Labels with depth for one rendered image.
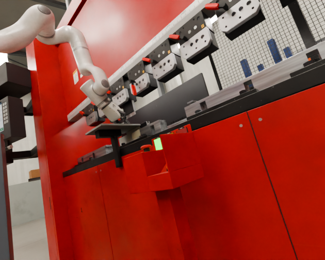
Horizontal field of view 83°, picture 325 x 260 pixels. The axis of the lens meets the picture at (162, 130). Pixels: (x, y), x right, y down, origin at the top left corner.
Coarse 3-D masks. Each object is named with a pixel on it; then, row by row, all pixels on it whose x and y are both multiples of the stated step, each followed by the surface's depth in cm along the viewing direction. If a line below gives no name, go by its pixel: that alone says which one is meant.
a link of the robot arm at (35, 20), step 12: (36, 12) 90; (48, 12) 94; (24, 24) 91; (36, 24) 92; (48, 24) 96; (0, 36) 84; (12, 36) 87; (24, 36) 91; (36, 36) 95; (48, 36) 103; (0, 48) 83; (12, 48) 88
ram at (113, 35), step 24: (96, 0) 139; (120, 0) 120; (144, 0) 105; (168, 0) 93; (192, 0) 84; (72, 24) 166; (96, 24) 139; (120, 24) 120; (144, 24) 105; (96, 48) 140; (120, 48) 120; (72, 72) 168; (72, 96) 169; (72, 120) 176
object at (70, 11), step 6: (72, 0) 161; (78, 0) 154; (84, 0) 150; (72, 6) 161; (78, 6) 154; (66, 12) 170; (72, 12) 162; (78, 12) 160; (66, 18) 170; (72, 18) 164; (60, 24) 179; (66, 24) 170
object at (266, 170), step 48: (288, 96) 52; (240, 144) 61; (288, 144) 52; (96, 192) 122; (144, 192) 91; (192, 192) 73; (240, 192) 61; (288, 192) 52; (96, 240) 123; (144, 240) 92; (240, 240) 61; (288, 240) 52
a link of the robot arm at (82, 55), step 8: (80, 48) 104; (80, 56) 103; (88, 56) 105; (80, 64) 103; (88, 64) 102; (80, 72) 105; (88, 72) 103; (96, 72) 97; (104, 72) 102; (96, 80) 96; (104, 80) 98; (96, 88) 97; (104, 88) 97
